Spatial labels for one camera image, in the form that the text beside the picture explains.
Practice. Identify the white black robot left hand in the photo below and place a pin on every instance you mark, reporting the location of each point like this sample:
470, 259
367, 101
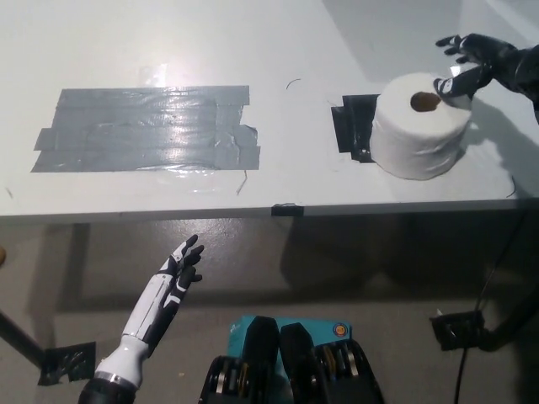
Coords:
156, 307

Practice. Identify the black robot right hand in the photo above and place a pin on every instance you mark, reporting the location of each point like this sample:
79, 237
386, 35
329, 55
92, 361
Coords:
492, 59

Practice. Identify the white toilet paper roll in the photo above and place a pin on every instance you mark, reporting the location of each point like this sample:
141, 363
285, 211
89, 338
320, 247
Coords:
412, 143

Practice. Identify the black teal robot body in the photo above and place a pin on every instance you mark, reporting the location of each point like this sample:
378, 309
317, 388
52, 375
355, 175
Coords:
295, 362

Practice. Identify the grey table leg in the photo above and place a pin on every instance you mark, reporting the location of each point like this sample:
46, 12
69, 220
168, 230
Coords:
82, 252

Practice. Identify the black diagonal pole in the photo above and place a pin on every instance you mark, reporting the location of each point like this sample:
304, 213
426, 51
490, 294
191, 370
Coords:
21, 338

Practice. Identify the brown round object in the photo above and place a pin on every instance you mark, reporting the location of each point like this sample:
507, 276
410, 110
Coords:
2, 254

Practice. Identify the black curved stand leg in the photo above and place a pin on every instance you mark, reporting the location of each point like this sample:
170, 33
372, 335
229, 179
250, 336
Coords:
516, 324

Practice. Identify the grey duct tape patch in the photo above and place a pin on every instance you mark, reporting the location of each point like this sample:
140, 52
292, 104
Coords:
139, 132

